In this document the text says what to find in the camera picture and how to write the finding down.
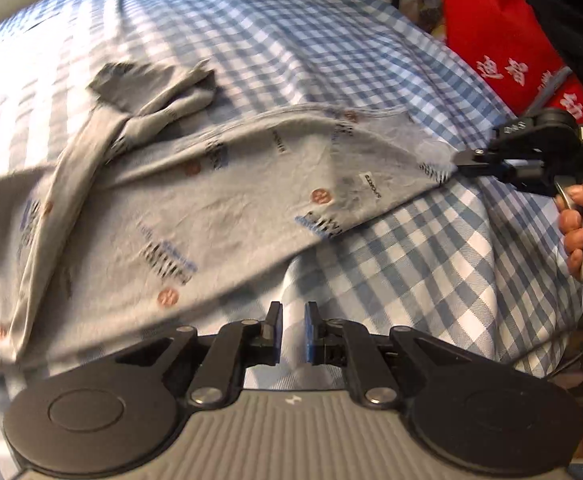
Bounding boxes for blue checked bed sheet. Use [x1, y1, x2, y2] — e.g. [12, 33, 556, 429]
[0, 0, 583, 480]

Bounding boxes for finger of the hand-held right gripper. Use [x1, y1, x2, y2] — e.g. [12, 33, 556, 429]
[453, 110, 579, 177]
[499, 160, 562, 197]

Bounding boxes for grey printed pants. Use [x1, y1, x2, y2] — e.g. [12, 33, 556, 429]
[0, 60, 459, 368]

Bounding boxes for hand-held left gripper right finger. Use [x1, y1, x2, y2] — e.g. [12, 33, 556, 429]
[304, 301, 472, 408]

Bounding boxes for red cloth with white print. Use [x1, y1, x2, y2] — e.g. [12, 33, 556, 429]
[436, 0, 583, 122]

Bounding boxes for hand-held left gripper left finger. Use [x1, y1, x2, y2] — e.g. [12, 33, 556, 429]
[114, 301, 283, 408]

